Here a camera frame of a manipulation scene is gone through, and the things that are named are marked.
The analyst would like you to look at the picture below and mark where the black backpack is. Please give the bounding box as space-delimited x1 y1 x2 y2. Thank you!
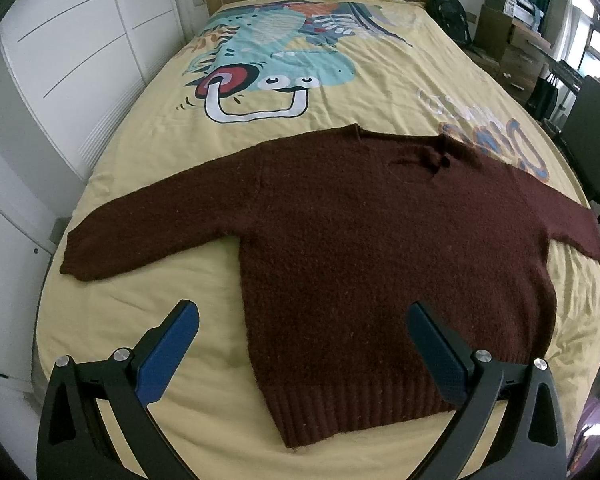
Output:
425 0 471 47

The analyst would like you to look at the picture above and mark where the maroon knit sweater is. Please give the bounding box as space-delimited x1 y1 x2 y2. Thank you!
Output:
60 125 600 448

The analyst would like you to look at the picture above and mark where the white wardrobe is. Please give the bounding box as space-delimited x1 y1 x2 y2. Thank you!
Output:
0 0 184 392

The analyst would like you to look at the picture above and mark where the black office chair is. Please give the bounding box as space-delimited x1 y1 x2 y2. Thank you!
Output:
554 76 600 222

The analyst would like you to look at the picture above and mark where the yellow dinosaur bed sheet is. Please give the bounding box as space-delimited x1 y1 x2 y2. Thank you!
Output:
36 0 600 479

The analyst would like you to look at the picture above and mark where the cardboard boxes stack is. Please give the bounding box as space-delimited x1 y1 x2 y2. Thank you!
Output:
472 0 550 104

